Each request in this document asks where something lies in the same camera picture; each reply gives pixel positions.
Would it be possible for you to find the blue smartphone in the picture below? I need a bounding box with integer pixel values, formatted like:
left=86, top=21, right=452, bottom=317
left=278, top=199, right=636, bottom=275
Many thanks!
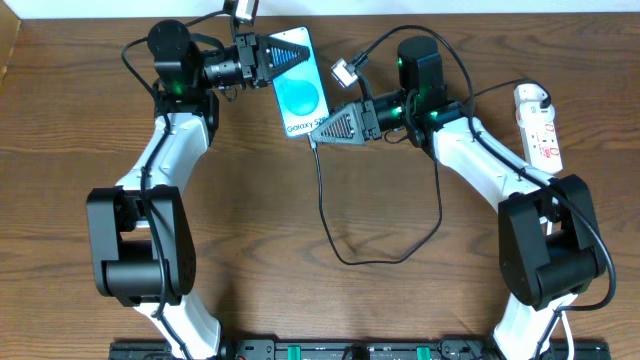
left=271, top=27, right=329, bottom=138

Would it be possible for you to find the black charger cable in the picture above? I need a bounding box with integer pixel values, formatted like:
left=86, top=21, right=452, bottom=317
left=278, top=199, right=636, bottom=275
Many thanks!
left=308, top=77, right=553, bottom=266

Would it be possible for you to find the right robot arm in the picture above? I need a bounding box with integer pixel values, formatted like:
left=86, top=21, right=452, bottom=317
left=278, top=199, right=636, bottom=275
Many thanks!
left=310, top=35, right=615, bottom=359

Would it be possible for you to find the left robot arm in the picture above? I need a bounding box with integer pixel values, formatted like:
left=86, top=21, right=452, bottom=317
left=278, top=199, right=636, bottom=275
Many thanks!
left=86, top=20, right=313, bottom=359

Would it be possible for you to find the white charger adapter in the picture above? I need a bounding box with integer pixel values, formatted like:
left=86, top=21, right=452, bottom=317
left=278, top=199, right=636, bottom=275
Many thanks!
left=514, top=83, right=555, bottom=128

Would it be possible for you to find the white power strip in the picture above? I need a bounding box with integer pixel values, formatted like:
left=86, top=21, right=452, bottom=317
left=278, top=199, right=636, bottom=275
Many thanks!
left=520, top=122, right=563, bottom=174

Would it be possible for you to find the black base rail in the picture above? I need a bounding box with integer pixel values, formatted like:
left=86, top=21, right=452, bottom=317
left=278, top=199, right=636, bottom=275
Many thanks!
left=107, top=338, right=612, bottom=360

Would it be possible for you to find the white power strip cord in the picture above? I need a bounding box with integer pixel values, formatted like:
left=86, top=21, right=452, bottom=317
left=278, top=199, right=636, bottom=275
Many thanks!
left=544, top=219, right=576, bottom=360

